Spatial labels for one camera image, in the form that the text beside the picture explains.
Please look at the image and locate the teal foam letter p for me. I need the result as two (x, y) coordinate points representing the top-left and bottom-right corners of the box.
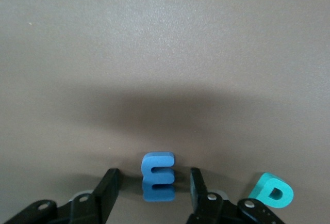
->
(247, 172), (294, 209)

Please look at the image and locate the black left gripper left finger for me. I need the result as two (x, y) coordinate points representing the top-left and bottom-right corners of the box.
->
(0, 168), (121, 224)

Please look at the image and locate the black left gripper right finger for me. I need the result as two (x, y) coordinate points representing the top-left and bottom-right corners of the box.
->
(185, 167), (284, 224)

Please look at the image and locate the brown table cover sheet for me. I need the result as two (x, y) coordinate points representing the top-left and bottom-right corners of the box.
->
(0, 0), (330, 224)

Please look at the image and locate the blue foam letter m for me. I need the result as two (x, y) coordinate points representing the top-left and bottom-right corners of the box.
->
(141, 152), (176, 203)

